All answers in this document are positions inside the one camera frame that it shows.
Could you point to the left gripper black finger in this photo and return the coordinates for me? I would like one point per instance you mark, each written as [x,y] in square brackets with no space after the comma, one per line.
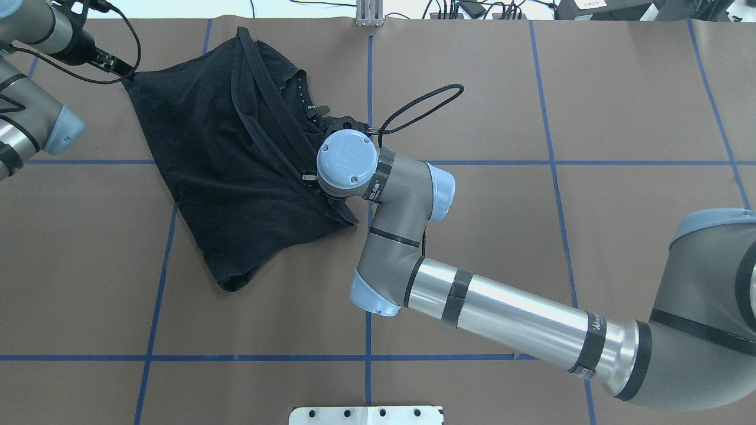
[122,69]

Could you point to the black t-shirt with logo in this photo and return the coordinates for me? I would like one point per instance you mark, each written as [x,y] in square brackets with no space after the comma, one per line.
[235,136]

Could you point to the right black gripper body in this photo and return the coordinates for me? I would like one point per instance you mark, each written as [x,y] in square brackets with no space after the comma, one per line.
[308,176]

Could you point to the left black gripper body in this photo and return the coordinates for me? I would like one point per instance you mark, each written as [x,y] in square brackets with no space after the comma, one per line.
[78,48]

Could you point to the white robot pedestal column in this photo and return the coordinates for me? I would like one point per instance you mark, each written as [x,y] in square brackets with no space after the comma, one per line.
[368,415]

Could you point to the aluminium frame post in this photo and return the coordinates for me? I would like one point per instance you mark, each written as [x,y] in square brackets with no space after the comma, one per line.
[370,13]

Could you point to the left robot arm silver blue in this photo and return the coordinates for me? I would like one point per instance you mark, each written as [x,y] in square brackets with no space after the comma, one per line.
[33,121]

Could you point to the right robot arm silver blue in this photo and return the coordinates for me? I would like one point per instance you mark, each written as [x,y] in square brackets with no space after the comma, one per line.
[695,352]

